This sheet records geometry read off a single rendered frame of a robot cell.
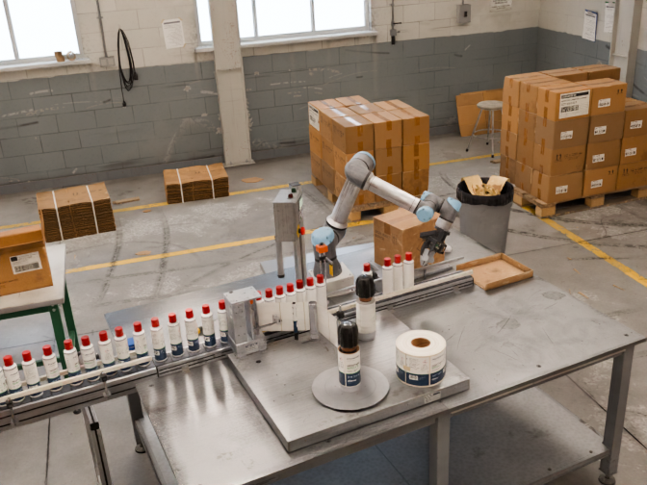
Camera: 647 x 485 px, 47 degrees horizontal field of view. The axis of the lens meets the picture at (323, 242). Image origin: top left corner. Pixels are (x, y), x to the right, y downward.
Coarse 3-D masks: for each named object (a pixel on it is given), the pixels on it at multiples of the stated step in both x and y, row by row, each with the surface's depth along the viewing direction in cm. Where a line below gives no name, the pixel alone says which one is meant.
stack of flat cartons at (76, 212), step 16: (48, 192) 709; (64, 192) 707; (80, 192) 705; (96, 192) 703; (48, 208) 669; (64, 208) 673; (80, 208) 679; (96, 208) 684; (48, 224) 673; (64, 224) 678; (80, 224) 684; (96, 224) 688; (112, 224) 695; (48, 240) 678
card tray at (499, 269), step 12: (468, 264) 400; (480, 264) 404; (492, 264) 404; (504, 264) 403; (516, 264) 398; (480, 276) 391; (492, 276) 390; (504, 276) 390; (516, 276) 383; (528, 276) 387; (492, 288) 378
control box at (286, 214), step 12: (288, 192) 336; (300, 192) 337; (276, 204) 326; (288, 204) 325; (276, 216) 328; (288, 216) 327; (276, 228) 331; (288, 228) 330; (276, 240) 333; (288, 240) 332
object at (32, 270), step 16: (0, 240) 425; (16, 240) 428; (32, 240) 431; (0, 256) 402; (16, 256) 405; (32, 256) 408; (0, 272) 405; (16, 272) 409; (32, 272) 412; (48, 272) 415; (0, 288) 408; (16, 288) 412; (32, 288) 415
